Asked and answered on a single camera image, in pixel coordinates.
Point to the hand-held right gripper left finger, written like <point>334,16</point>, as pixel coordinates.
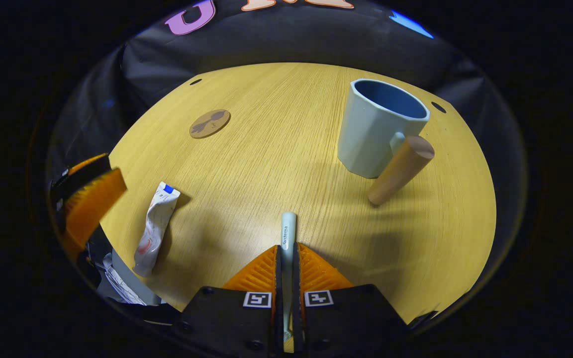
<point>237,323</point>

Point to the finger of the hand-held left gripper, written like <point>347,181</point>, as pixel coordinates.
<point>80,176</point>
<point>92,209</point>

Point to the round brown coaster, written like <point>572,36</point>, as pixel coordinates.
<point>209,123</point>

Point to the pale green toothbrush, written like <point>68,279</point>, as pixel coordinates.
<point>288,233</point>

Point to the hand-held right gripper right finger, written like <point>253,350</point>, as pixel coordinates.
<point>341,323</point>

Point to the white toothpaste tube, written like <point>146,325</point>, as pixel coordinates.
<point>154,228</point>

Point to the black backdrop cloth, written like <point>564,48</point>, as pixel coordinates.
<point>276,44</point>

